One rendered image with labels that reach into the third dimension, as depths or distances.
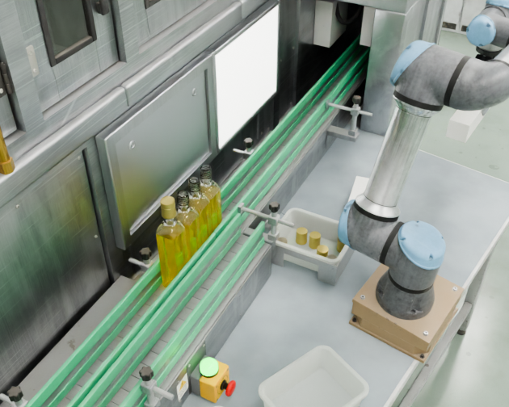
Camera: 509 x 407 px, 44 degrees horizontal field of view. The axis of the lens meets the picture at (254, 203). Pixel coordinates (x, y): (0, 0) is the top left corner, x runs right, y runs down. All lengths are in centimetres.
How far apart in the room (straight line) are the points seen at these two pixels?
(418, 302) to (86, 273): 83
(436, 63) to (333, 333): 75
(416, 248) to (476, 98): 37
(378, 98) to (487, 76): 101
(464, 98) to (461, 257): 71
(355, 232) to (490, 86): 46
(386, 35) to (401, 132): 85
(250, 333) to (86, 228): 52
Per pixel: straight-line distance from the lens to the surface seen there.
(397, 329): 168
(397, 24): 227
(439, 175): 232
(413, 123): 149
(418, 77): 145
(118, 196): 153
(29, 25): 127
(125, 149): 151
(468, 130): 195
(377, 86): 238
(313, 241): 190
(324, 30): 251
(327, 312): 178
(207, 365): 153
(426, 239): 156
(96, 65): 143
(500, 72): 148
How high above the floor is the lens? 209
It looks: 40 degrees down
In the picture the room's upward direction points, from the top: straight up
